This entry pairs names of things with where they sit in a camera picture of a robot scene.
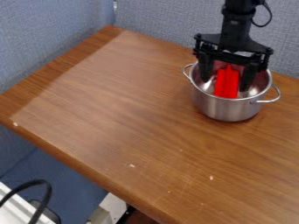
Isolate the metal pot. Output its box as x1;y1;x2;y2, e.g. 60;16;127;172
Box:
182;62;282;123

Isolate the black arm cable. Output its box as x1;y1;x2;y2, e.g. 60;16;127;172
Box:
250;1;274;28

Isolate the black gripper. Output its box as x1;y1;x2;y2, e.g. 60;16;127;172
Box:
194;17;274;92

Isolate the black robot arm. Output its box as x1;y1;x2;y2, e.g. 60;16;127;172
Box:
194;0;274;92

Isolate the black cable loop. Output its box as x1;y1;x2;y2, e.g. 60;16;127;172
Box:
0;178;54;224

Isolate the red plastic block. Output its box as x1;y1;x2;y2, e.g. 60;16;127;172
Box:
214;65;239;99

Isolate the white table frame part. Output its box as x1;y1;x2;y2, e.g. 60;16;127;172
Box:
86;193;127;224

